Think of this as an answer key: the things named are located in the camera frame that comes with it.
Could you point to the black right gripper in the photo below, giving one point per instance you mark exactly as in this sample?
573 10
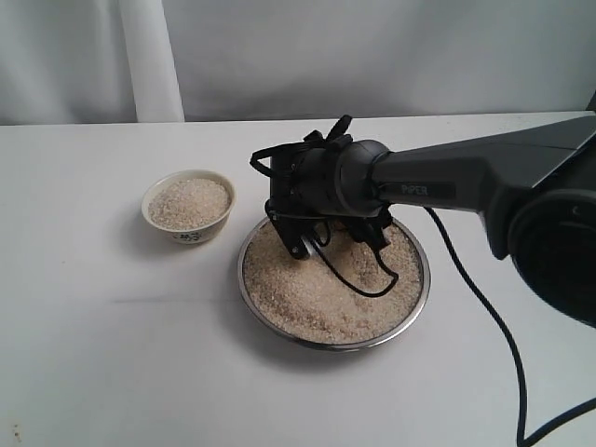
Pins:
305 190

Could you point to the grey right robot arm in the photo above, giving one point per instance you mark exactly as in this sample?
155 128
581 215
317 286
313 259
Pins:
533 189

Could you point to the steel basin of rice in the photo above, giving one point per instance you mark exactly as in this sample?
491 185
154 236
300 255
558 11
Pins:
304 302

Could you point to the small white ceramic bowl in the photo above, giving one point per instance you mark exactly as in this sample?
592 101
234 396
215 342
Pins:
189 207

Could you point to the white backdrop curtain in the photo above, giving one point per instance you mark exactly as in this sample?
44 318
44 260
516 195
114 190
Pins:
83 62

